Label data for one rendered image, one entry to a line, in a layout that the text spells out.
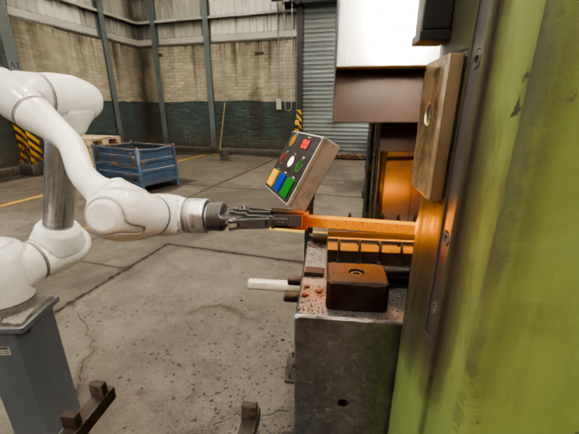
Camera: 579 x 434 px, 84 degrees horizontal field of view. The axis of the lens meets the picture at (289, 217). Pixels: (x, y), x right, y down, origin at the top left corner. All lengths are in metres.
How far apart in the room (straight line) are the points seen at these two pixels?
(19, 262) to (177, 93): 9.39
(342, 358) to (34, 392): 1.21
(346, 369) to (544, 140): 0.56
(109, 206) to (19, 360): 0.96
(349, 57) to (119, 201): 0.49
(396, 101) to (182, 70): 9.92
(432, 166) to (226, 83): 9.40
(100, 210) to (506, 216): 0.63
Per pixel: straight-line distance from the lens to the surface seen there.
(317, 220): 0.77
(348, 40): 0.63
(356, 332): 0.67
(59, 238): 1.47
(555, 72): 0.31
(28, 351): 1.53
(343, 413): 0.82
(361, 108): 0.67
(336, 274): 0.66
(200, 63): 10.16
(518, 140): 0.32
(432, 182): 0.44
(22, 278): 1.45
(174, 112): 10.66
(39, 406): 1.67
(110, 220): 0.68
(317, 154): 1.17
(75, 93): 1.25
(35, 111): 1.10
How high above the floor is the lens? 1.30
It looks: 19 degrees down
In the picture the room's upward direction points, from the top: straight up
